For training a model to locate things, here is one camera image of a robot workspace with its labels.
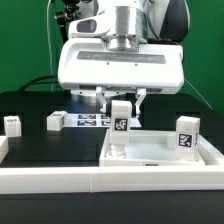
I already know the white U-shaped obstacle wall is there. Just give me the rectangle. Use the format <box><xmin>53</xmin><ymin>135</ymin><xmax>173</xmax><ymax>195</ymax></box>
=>
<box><xmin>0</xmin><ymin>139</ymin><xmax>224</xmax><ymax>194</ymax></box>

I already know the AprilTag base sheet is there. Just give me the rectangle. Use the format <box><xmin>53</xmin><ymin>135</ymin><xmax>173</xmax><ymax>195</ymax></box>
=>
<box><xmin>64</xmin><ymin>113</ymin><xmax>141</xmax><ymax>128</ymax></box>

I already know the black cable bundle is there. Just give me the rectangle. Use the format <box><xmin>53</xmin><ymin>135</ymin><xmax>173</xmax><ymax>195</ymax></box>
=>
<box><xmin>18</xmin><ymin>74</ymin><xmax>59</xmax><ymax>93</ymax></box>

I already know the white square tabletop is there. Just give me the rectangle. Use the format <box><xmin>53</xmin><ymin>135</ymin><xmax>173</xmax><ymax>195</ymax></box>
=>
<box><xmin>99</xmin><ymin>130</ymin><xmax>205</xmax><ymax>167</ymax></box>

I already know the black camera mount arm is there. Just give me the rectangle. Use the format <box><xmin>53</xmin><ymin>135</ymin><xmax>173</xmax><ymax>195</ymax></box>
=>
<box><xmin>55</xmin><ymin>0</ymin><xmax>80</xmax><ymax>42</ymax></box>

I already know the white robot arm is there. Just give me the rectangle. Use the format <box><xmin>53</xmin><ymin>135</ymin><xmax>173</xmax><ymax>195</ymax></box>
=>
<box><xmin>58</xmin><ymin>0</ymin><xmax>190</xmax><ymax>116</ymax></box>

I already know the grey cable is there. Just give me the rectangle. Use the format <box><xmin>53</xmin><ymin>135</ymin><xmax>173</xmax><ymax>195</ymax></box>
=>
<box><xmin>45</xmin><ymin>0</ymin><xmax>56</xmax><ymax>93</ymax></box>

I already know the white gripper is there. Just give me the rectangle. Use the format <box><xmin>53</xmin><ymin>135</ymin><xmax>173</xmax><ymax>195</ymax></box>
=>
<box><xmin>58</xmin><ymin>18</ymin><xmax>184</xmax><ymax>117</ymax></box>

